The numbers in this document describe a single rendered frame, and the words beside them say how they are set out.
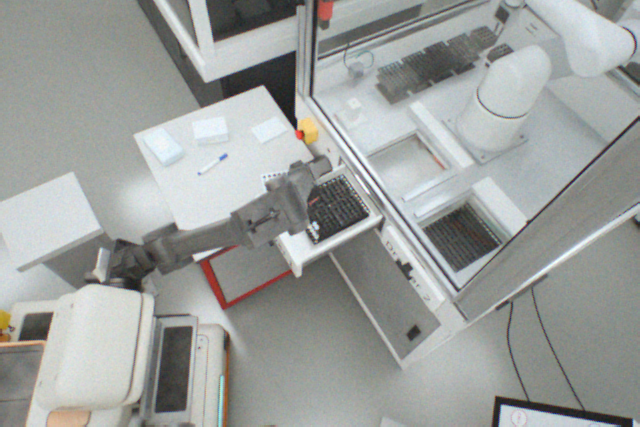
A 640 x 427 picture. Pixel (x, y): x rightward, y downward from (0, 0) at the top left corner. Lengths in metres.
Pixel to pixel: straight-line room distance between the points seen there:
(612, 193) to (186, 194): 1.37
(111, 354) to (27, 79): 2.74
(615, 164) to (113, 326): 0.90
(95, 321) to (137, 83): 2.43
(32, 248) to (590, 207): 1.64
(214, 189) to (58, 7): 2.51
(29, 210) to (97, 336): 1.02
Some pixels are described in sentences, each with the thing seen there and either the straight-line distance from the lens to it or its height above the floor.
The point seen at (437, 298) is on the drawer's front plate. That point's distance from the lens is 1.44.
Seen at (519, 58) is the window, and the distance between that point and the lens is 0.86.
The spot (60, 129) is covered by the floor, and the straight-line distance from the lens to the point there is 3.15.
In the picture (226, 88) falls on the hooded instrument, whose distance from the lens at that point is 2.11.
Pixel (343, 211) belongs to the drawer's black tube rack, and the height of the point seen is 0.87.
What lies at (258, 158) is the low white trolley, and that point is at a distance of 1.79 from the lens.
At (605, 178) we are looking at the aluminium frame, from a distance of 0.82.
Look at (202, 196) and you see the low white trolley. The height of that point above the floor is 0.76.
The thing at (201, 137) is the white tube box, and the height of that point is 0.81.
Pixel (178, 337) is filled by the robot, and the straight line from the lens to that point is 1.26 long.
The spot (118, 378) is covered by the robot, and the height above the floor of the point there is 1.34.
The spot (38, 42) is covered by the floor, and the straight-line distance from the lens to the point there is 3.74.
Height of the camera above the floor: 2.23
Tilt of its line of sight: 59 degrees down
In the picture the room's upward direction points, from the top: 7 degrees clockwise
